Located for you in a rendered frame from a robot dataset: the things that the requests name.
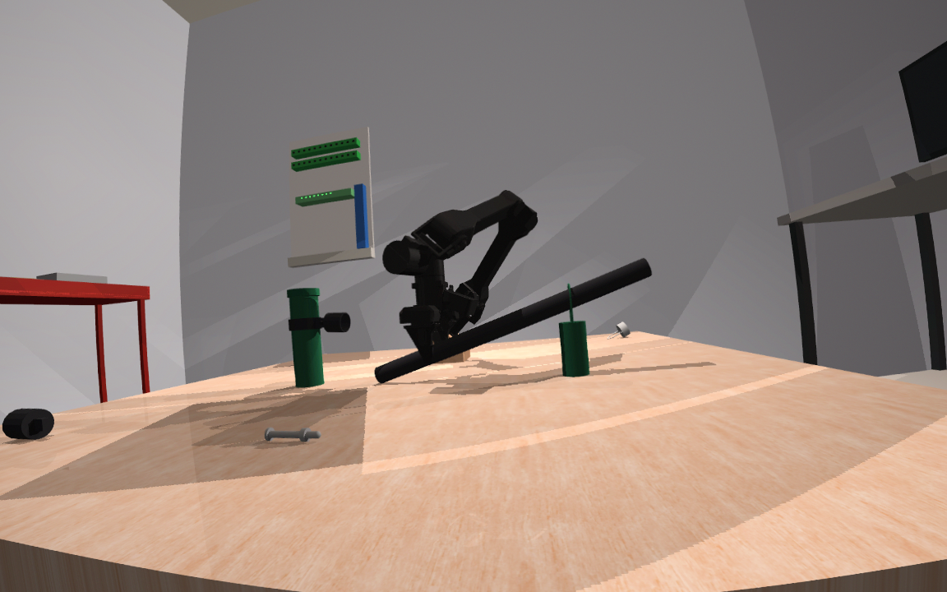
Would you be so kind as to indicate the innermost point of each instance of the black cylinder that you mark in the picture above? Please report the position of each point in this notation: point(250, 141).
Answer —
point(28, 424)

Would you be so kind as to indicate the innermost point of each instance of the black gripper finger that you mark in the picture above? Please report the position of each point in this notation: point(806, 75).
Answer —
point(422, 336)
point(442, 331)

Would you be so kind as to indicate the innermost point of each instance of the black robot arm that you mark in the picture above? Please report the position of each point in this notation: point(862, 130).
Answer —
point(452, 232)

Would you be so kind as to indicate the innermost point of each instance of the dark green post with cap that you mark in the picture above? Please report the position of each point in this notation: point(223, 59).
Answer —
point(307, 355)

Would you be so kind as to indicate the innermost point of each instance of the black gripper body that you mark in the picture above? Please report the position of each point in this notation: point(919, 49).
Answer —
point(425, 311)

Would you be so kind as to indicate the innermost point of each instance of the dark green cylinder with thin rod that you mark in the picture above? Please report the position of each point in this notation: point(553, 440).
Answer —
point(574, 350)

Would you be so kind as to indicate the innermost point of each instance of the dark grey cup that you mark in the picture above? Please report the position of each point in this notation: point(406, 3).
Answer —
point(332, 322)

